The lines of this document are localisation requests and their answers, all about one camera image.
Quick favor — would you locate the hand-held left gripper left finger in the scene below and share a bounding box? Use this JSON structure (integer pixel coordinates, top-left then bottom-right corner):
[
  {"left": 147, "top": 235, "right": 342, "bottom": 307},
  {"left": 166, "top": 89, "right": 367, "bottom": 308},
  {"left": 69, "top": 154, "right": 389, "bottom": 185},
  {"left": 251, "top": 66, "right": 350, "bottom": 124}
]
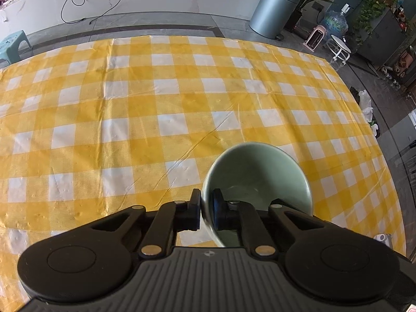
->
[{"left": 86, "top": 188, "right": 202, "bottom": 259}]

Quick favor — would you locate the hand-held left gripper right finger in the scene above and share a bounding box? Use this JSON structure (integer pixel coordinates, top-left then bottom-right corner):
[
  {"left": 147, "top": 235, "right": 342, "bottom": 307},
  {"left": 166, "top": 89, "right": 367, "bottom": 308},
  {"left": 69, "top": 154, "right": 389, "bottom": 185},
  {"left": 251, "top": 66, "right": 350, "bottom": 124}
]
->
[{"left": 212, "top": 188, "right": 329, "bottom": 258}]

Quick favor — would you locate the pale green ceramic bowl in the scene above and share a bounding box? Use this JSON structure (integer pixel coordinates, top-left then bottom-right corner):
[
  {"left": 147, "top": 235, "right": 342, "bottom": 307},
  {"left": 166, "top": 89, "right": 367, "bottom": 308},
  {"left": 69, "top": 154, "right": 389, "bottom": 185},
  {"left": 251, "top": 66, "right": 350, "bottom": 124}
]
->
[{"left": 201, "top": 142, "right": 314, "bottom": 248}]

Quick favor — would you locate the yellow checkered tablecloth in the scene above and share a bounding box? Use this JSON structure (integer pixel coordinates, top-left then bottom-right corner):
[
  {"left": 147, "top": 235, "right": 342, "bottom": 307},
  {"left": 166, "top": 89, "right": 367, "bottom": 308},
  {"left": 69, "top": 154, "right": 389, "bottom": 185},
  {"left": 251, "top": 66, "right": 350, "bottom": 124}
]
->
[{"left": 0, "top": 35, "right": 407, "bottom": 312}]

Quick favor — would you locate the white cloth on floor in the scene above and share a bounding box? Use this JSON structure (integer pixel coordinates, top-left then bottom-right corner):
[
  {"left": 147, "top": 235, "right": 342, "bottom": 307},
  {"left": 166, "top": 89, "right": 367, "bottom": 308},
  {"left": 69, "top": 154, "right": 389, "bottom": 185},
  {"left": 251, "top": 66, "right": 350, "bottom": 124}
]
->
[{"left": 357, "top": 89, "right": 375, "bottom": 121}]

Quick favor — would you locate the small pink heater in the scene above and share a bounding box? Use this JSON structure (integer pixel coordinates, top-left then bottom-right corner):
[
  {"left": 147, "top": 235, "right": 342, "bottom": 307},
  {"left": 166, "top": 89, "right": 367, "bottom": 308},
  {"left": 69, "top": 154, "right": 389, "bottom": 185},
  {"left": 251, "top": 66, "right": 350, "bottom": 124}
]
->
[{"left": 302, "top": 25, "right": 328, "bottom": 53}]

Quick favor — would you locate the white round stool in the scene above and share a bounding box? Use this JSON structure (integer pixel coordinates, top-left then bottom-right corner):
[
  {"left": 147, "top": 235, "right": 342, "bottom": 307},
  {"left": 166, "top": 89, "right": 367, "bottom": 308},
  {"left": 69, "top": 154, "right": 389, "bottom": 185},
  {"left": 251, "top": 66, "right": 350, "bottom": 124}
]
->
[{"left": 326, "top": 35, "right": 352, "bottom": 69}]

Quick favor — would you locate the grey pedal trash can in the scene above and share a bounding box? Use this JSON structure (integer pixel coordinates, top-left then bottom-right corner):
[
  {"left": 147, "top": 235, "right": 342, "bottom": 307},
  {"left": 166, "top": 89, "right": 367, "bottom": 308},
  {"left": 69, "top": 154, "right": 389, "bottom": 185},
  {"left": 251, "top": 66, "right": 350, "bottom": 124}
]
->
[{"left": 249, "top": 0, "right": 300, "bottom": 40}]

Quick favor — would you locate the large blue water bottle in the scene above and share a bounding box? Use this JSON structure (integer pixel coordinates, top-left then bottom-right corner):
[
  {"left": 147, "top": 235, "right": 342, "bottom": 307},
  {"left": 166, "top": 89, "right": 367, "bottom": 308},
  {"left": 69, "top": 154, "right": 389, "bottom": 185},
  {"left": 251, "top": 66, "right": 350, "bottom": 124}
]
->
[{"left": 320, "top": 4, "right": 350, "bottom": 40}]

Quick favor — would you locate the grey cabinet with trailing plant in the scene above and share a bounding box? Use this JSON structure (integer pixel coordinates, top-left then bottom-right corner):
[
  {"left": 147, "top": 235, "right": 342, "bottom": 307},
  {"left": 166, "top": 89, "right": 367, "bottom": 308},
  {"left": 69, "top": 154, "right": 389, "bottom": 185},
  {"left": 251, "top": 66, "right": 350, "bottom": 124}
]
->
[{"left": 352, "top": 0, "right": 415, "bottom": 74}]

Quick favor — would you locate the teal plastic stool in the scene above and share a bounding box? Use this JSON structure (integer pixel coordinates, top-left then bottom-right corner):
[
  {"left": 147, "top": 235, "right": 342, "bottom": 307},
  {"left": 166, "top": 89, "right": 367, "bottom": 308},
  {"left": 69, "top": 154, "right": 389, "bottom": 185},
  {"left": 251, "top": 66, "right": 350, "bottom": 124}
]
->
[{"left": 0, "top": 30, "right": 32, "bottom": 66}]

